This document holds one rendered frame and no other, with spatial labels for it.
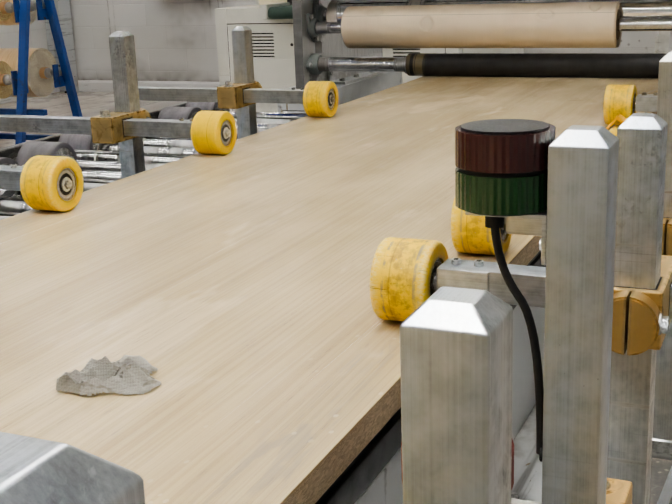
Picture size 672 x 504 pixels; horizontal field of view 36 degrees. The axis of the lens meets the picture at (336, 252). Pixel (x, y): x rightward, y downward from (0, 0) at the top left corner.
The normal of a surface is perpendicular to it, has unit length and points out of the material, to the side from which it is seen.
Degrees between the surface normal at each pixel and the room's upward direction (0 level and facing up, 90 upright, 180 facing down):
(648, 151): 90
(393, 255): 42
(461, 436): 90
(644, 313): 90
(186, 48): 90
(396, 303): 103
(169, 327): 0
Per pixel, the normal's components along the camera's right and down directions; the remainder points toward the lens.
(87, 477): 0.62, -0.63
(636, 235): -0.40, 0.25
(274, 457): -0.04, -0.96
